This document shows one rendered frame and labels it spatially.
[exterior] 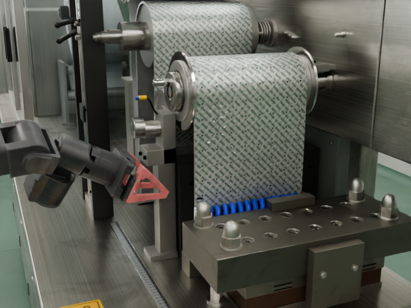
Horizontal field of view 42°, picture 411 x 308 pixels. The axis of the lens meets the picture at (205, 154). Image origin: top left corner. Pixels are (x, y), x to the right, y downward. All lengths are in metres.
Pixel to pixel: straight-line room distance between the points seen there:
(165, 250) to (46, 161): 0.38
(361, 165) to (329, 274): 0.49
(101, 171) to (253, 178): 0.31
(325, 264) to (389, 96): 0.32
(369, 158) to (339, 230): 0.44
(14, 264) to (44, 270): 2.05
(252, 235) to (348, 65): 0.40
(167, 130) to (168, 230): 0.21
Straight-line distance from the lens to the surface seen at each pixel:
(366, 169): 1.39
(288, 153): 1.08
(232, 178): 1.03
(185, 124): 1.00
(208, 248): 0.88
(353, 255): 0.96
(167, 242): 1.12
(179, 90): 0.98
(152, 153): 1.04
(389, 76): 1.02
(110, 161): 0.91
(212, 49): 1.22
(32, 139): 0.86
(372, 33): 1.05
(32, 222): 1.36
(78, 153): 0.90
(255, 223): 0.97
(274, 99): 1.03
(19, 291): 2.92
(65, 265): 1.14
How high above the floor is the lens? 1.42
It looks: 17 degrees down
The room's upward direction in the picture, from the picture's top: straight up
